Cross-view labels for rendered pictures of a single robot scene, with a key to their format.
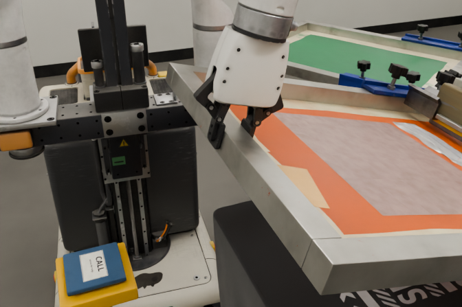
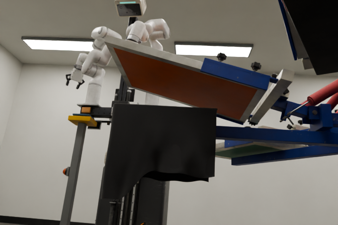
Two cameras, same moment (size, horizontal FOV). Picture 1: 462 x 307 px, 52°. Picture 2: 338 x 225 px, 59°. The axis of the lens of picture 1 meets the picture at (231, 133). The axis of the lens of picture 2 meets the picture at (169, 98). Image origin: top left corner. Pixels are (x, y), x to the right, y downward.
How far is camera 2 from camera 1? 156 cm
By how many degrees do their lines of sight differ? 54
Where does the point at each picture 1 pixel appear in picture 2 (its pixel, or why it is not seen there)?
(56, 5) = not seen: hidden behind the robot
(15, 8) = (100, 76)
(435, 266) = (133, 45)
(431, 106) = not seen: hidden behind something
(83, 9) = (170, 200)
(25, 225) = not seen: outside the picture
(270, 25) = (131, 36)
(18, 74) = (94, 91)
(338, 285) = (108, 40)
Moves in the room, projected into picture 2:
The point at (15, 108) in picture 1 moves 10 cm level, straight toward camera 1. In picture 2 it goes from (90, 100) to (86, 95)
